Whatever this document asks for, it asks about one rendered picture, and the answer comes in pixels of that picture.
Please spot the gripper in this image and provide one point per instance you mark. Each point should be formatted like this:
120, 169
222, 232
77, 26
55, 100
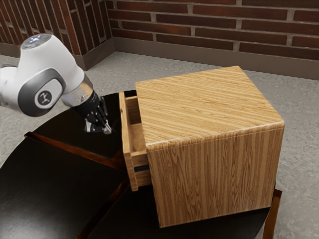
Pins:
90, 105

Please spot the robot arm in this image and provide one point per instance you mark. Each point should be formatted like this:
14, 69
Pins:
45, 64

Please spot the open wooden drawer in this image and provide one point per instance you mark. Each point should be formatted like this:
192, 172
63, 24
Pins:
130, 139

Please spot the wooden cabinet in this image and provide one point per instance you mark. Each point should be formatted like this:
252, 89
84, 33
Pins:
207, 139

